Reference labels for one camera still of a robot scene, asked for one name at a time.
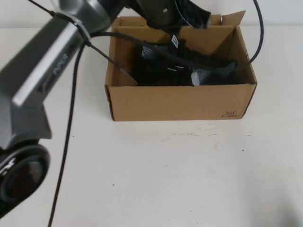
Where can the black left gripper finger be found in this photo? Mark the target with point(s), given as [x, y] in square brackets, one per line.
[201, 14]

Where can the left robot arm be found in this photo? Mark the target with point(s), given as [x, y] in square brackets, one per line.
[42, 71]

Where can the white paper shoe stuffing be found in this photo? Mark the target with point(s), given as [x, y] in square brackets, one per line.
[195, 80]

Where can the brown cardboard shoe box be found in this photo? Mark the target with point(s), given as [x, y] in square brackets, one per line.
[180, 104]

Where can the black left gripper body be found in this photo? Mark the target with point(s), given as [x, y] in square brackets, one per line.
[161, 11]

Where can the black socks in box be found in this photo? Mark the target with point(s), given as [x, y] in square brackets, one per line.
[184, 50]

